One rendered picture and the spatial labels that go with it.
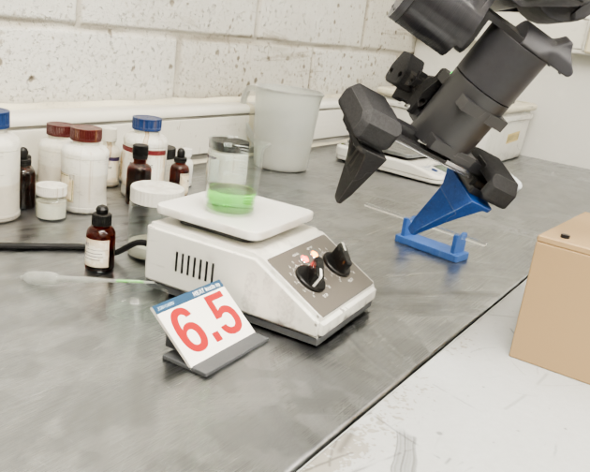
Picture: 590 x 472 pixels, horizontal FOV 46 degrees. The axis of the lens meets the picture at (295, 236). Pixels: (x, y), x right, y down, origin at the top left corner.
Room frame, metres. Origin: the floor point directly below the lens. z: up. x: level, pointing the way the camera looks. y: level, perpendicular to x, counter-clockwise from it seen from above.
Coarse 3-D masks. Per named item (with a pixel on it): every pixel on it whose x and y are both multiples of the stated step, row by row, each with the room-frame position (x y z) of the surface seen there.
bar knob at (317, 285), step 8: (312, 264) 0.61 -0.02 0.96; (320, 264) 0.60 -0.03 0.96; (296, 272) 0.60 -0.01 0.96; (304, 272) 0.60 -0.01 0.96; (312, 272) 0.60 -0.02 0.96; (320, 272) 0.59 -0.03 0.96; (304, 280) 0.59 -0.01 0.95; (312, 280) 0.59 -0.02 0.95; (320, 280) 0.59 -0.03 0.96; (312, 288) 0.59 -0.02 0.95; (320, 288) 0.59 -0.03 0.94
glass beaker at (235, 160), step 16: (224, 128) 0.68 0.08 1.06; (224, 144) 0.63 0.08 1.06; (240, 144) 0.68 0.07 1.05; (256, 144) 0.67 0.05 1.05; (208, 160) 0.65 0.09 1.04; (224, 160) 0.63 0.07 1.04; (240, 160) 0.63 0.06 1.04; (256, 160) 0.64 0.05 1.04; (208, 176) 0.65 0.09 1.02; (224, 176) 0.63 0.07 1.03; (240, 176) 0.63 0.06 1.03; (256, 176) 0.65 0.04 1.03; (208, 192) 0.64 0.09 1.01; (224, 192) 0.63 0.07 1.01; (240, 192) 0.64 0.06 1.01; (256, 192) 0.65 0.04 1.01; (208, 208) 0.64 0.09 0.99; (224, 208) 0.63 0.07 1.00; (240, 208) 0.64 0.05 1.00
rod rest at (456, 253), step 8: (408, 224) 0.93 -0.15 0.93; (408, 232) 0.93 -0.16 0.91; (464, 232) 0.89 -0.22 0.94; (400, 240) 0.92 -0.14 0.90; (408, 240) 0.91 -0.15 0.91; (416, 240) 0.91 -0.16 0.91; (424, 240) 0.92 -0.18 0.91; (432, 240) 0.92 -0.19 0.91; (456, 240) 0.87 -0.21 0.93; (464, 240) 0.89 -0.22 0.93; (416, 248) 0.90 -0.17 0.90; (424, 248) 0.90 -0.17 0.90; (432, 248) 0.89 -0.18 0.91; (440, 248) 0.89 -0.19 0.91; (448, 248) 0.89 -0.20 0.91; (456, 248) 0.87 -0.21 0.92; (464, 248) 0.89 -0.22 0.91; (440, 256) 0.88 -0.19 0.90; (448, 256) 0.87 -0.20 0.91; (456, 256) 0.87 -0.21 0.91; (464, 256) 0.88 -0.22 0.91
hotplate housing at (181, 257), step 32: (160, 224) 0.64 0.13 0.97; (192, 224) 0.65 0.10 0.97; (160, 256) 0.64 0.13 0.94; (192, 256) 0.62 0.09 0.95; (224, 256) 0.60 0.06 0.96; (256, 256) 0.59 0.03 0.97; (192, 288) 0.62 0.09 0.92; (256, 288) 0.59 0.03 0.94; (288, 288) 0.58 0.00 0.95; (256, 320) 0.59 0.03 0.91; (288, 320) 0.57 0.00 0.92; (320, 320) 0.56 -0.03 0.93
